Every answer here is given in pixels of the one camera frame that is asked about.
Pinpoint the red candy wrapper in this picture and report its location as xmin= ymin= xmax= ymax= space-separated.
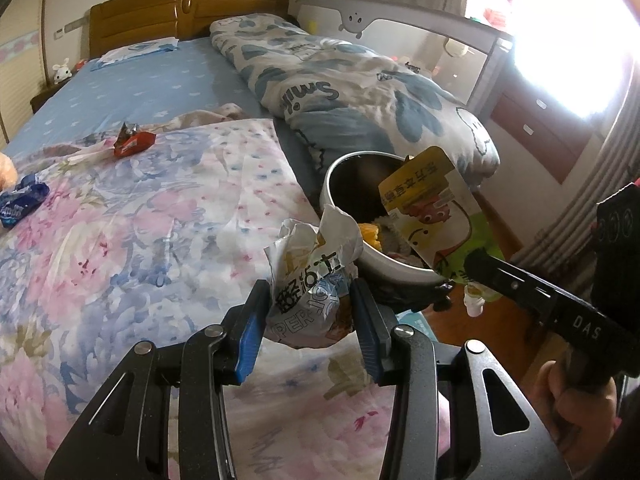
xmin=113 ymin=122 xmax=156 ymax=158

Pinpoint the white folded cloth pillow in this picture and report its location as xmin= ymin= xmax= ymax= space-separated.
xmin=96 ymin=37 xmax=179 ymax=67

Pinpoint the blue white patterned duvet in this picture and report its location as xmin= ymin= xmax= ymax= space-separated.
xmin=209 ymin=13 xmax=500 ymax=188

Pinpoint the light blue bed sheet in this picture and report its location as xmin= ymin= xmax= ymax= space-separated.
xmin=3 ymin=37 xmax=269 ymax=160

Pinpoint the blue snack bag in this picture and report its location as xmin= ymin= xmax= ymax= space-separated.
xmin=0 ymin=174 xmax=50 ymax=230

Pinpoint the person's right hand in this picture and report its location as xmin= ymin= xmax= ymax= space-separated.
xmin=529 ymin=361 xmax=620 ymax=477

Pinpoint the white printed snack bag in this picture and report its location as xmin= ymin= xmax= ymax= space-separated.
xmin=265 ymin=205 xmax=363 ymax=349

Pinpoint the wooden headboard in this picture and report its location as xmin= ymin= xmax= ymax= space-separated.
xmin=89 ymin=0 xmax=290 ymax=58

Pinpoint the floral pink blue quilt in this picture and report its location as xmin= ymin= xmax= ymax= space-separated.
xmin=1 ymin=117 xmax=394 ymax=479

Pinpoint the beige teddy bear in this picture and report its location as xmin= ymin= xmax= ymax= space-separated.
xmin=0 ymin=153 xmax=17 ymax=191

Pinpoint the yellow green drink pouch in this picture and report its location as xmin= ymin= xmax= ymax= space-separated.
xmin=378 ymin=146 xmax=503 ymax=318

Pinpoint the small white bunny toy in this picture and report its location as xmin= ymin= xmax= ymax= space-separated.
xmin=52 ymin=58 xmax=73 ymax=84

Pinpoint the grey bed guard rail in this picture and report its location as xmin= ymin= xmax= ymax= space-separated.
xmin=296 ymin=0 xmax=513 ymax=122

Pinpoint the round white trash bin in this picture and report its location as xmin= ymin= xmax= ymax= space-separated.
xmin=320 ymin=151 xmax=445 ymax=287

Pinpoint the dark wooden nightstand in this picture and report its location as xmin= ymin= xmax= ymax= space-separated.
xmin=30 ymin=81 xmax=67 ymax=114

